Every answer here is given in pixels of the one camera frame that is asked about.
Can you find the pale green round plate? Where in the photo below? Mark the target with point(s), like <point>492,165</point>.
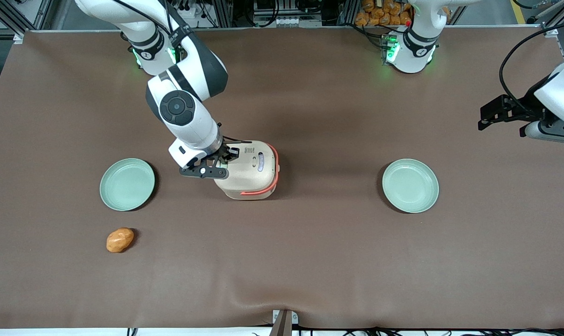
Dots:
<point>410,185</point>
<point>127,185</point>

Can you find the metal corner bracket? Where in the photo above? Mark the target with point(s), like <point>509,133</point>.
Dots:
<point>18,38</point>
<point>551,32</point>

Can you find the brown toy potato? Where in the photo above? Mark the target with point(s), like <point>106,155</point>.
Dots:
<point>120,240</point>

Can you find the pile of orange toy breads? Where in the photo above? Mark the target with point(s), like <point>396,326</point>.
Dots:
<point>384,13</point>

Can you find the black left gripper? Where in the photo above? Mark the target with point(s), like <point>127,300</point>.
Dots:
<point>528,103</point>

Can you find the cream rice cooker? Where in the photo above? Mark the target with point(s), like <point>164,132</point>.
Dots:
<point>251,172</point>

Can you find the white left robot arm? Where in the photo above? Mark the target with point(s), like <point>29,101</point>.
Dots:
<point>417,46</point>

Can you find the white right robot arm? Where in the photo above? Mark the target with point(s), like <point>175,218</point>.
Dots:
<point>179,107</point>

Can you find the white power strip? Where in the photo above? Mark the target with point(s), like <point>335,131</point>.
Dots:
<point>194,11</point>

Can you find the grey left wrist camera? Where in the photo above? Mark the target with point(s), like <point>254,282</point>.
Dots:
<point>536,131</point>

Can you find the brown table mat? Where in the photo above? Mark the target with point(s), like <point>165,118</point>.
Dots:
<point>309,261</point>

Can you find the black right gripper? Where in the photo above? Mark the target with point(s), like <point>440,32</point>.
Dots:
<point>226,152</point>

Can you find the metal table clamp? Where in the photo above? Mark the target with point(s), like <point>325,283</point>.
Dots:
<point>284,324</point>

